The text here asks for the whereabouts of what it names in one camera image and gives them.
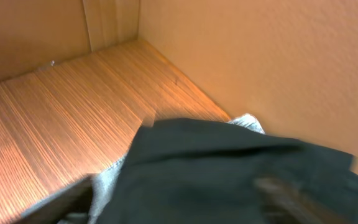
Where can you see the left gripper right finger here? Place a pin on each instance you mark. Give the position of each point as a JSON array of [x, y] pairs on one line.
[[281, 203]]

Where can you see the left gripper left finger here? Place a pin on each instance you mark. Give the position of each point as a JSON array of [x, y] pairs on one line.
[[71, 203]]

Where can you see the black t-shirt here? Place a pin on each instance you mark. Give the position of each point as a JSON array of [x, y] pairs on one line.
[[195, 171]]

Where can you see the folded light blue jeans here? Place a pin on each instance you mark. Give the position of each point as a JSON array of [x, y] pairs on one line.
[[104, 183]]

